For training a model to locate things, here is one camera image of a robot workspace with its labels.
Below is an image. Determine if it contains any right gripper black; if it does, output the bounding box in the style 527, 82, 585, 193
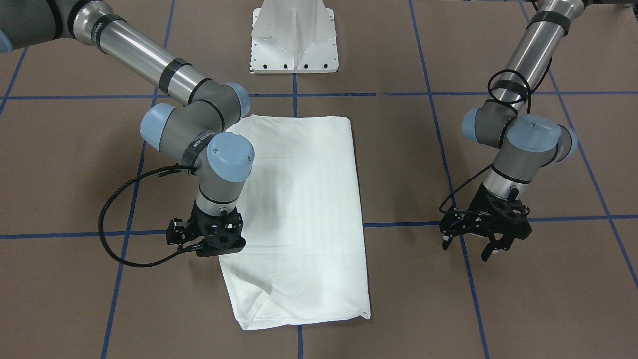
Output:
192, 204, 246, 257

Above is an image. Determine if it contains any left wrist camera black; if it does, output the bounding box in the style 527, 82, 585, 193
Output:
439, 207, 487, 238

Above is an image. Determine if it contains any brown table mat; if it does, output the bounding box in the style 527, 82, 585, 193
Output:
1, 0, 637, 359

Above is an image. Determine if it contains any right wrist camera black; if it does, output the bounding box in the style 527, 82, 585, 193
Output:
165, 218, 201, 248

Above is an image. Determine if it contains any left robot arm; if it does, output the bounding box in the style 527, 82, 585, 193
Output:
439, 0, 588, 261

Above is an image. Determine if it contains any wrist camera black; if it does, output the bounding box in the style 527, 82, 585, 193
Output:
439, 207, 487, 238
165, 218, 201, 248

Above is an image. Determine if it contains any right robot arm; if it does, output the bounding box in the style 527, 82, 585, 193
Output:
1, 0, 255, 268

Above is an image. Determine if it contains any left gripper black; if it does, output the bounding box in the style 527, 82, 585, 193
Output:
441, 184, 532, 262

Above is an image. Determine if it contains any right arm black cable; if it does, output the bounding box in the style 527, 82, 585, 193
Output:
98, 165, 200, 268

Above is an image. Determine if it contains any white long-sleeve printed shirt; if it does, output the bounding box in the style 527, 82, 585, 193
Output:
219, 115, 371, 331

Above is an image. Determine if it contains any white pillar with base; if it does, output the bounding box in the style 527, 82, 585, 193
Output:
249, 0, 339, 74

